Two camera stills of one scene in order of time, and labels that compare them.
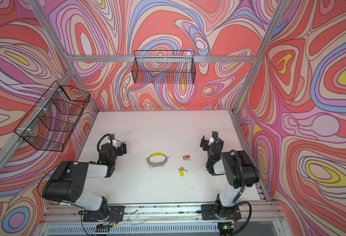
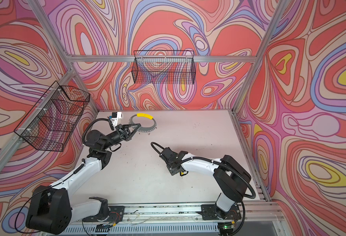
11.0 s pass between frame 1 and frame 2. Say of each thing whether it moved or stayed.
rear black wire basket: stayed
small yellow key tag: stayed
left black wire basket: stayed
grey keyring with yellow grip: moved
